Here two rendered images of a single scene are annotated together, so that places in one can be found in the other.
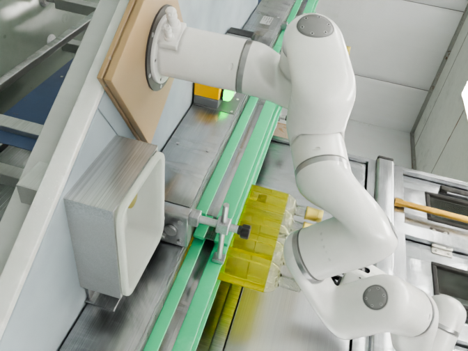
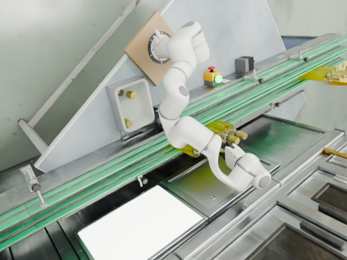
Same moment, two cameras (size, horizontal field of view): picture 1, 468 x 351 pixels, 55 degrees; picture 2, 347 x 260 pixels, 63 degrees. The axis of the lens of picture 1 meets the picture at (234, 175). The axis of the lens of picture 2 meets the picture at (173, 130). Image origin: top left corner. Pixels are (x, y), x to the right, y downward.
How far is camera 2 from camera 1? 0.92 m
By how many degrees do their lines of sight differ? 41
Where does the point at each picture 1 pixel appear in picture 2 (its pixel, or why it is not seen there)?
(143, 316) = (132, 144)
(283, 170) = (266, 130)
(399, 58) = not seen: outside the picture
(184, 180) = not seen: hidden behind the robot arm
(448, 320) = (243, 162)
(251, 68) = not seen: hidden behind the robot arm
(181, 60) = (159, 48)
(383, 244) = (172, 93)
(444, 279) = (330, 192)
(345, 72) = (183, 36)
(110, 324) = (122, 144)
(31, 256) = (90, 99)
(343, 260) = (166, 103)
